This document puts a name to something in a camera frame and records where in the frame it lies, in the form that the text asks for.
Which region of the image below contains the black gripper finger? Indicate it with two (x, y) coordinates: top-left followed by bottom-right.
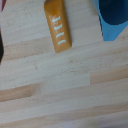
(0, 32), (5, 65)

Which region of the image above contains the orange block with white marks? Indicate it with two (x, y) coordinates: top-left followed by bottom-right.
(43, 0), (73, 54)

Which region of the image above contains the bright blue vase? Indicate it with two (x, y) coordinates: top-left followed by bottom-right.
(91, 0), (128, 42)

